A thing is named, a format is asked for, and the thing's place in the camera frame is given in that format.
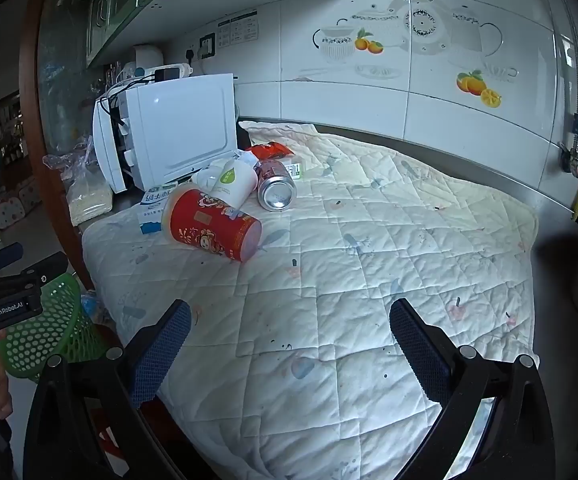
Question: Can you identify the white quilted mat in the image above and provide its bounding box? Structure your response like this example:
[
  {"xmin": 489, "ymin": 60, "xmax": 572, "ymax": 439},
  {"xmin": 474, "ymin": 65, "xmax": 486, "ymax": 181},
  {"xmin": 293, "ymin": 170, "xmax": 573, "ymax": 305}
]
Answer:
[{"xmin": 82, "ymin": 120, "xmax": 540, "ymax": 480}]

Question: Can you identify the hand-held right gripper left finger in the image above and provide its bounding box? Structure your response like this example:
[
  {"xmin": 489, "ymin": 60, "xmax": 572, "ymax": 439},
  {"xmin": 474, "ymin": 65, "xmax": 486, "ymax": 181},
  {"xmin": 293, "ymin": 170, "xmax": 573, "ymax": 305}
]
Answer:
[{"xmin": 22, "ymin": 299, "xmax": 192, "ymax": 480}]

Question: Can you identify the white power strip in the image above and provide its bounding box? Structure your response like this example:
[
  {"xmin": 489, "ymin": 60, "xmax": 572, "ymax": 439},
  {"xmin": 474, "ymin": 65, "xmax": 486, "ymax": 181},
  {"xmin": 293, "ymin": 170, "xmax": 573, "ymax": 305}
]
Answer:
[{"xmin": 142, "ymin": 63, "xmax": 193, "ymax": 82}]

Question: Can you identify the blue white milk carton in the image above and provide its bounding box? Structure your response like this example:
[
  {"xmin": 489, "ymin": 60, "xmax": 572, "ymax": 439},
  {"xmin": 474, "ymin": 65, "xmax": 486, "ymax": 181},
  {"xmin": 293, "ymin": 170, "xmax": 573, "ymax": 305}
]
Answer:
[{"xmin": 138, "ymin": 183, "xmax": 180, "ymax": 235}]

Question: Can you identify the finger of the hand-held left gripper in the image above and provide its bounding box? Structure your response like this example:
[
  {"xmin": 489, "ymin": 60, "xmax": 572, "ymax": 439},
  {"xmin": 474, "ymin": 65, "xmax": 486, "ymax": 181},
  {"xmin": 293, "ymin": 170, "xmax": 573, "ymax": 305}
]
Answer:
[
  {"xmin": 0, "ymin": 242, "xmax": 24, "ymax": 271},
  {"xmin": 19, "ymin": 251, "xmax": 69, "ymax": 281}
]

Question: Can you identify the white electric kettle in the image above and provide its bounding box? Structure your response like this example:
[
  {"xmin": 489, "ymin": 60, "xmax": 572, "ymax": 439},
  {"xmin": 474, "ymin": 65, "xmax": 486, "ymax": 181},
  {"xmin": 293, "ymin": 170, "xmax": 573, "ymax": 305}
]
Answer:
[{"xmin": 133, "ymin": 44, "xmax": 164, "ymax": 77}]

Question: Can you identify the green wall cabinet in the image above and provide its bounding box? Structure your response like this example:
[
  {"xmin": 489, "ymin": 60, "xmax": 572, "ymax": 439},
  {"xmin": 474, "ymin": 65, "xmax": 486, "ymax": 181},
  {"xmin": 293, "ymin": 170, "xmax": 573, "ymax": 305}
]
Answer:
[{"xmin": 85, "ymin": 0, "xmax": 355, "ymax": 68}]

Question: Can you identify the wooden door frame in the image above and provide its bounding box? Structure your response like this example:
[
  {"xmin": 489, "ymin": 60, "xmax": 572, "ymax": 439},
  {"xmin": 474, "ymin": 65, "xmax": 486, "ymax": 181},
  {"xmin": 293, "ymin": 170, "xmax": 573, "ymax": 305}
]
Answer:
[{"xmin": 18, "ymin": 0, "xmax": 95, "ymax": 291}]

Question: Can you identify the white microwave oven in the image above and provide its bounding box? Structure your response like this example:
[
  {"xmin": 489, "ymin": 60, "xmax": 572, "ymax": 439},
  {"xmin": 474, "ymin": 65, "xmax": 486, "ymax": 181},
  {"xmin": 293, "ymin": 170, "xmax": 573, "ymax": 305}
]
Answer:
[{"xmin": 114, "ymin": 73, "xmax": 238, "ymax": 190}]

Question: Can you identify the white wall label sticker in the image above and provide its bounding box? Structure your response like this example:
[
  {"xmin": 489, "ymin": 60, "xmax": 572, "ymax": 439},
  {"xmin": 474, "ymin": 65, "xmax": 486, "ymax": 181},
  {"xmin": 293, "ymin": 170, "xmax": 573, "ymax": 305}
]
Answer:
[{"xmin": 216, "ymin": 9, "xmax": 260, "ymax": 50}]

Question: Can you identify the crumpled clear plastic bag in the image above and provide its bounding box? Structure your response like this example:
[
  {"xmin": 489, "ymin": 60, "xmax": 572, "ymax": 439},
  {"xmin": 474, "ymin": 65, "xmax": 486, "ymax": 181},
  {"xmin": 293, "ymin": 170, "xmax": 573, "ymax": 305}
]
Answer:
[{"xmin": 80, "ymin": 290, "xmax": 115, "ymax": 326}]

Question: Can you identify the white paper cup green leaf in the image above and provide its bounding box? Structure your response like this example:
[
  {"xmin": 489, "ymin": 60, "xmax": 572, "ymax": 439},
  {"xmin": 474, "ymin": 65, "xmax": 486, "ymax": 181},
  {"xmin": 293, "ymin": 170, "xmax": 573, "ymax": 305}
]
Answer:
[{"xmin": 191, "ymin": 158, "xmax": 259, "ymax": 209}]

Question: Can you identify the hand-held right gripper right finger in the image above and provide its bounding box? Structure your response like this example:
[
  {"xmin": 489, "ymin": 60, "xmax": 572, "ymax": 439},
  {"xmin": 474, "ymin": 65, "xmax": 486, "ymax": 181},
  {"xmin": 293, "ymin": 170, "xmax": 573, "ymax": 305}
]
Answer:
[{"xmin": 389, "ymin": 298, "xmax": 556, "ymax": 480}]

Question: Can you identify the clear bag of rice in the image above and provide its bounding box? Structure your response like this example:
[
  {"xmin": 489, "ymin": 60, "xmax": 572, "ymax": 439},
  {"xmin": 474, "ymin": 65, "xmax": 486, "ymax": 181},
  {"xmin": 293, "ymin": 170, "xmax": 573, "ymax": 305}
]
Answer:
[{"xmin": 43, "ymin": 137, "xmax": 115, "ymax": 227}]

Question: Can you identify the black power cable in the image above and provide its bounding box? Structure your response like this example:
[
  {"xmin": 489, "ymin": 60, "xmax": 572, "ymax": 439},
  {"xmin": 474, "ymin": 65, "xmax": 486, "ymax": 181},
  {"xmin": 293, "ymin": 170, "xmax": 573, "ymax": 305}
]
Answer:
[{"xmin": 96, "ymin": 76, "xmax": 159, "ymax": 117}]

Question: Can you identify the red snack packet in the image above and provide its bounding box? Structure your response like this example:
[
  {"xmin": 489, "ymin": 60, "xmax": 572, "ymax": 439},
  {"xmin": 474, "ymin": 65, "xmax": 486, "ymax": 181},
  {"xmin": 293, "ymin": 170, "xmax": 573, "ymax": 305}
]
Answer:
[{"xmin": 245, "ymin": 141, "xmax": 295, "ymax": 162}]

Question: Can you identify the white countertop cabinet appliance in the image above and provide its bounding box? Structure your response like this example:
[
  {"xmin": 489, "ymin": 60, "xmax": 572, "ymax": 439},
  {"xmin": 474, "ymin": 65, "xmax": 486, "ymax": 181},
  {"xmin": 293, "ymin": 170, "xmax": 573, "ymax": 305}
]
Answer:
[{"xmin": 92, "ymin": 94, "xmax": 132, "ymax": 194}]

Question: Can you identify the polka dot storage box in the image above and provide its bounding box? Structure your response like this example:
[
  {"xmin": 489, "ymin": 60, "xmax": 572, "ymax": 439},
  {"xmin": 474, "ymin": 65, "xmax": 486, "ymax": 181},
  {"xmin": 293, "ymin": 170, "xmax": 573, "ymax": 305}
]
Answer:
[
  {"xmin": 16, "ymin": 177, "xmax": 43, "ymax": 211},
  {"xmin": 0, "ymin": 196, "xmax": 26, "ymax": 231}
]

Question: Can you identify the red paper noodle cup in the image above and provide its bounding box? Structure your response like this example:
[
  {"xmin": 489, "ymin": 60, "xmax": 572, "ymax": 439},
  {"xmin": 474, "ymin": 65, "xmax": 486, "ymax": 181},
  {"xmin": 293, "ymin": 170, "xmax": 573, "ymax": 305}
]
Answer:
[{"xmin": 161, "ymin": 183, "xmax": 263, "ymax": 263}]

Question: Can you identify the green plastic mesh basket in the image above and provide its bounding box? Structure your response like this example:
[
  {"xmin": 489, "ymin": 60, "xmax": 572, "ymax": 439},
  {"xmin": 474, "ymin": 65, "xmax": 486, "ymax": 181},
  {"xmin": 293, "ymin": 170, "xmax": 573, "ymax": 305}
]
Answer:
[{"xmin": 0, "ymin": 272, "xmax": 112, "ymax": 378}]

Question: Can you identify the metal gas valve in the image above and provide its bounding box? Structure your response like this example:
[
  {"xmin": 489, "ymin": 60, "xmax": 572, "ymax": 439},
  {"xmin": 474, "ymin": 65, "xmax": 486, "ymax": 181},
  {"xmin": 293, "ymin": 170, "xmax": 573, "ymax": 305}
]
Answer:
[{"xmin": 559, "ymin": 142, "xmax": 578, "ymax": 177}]

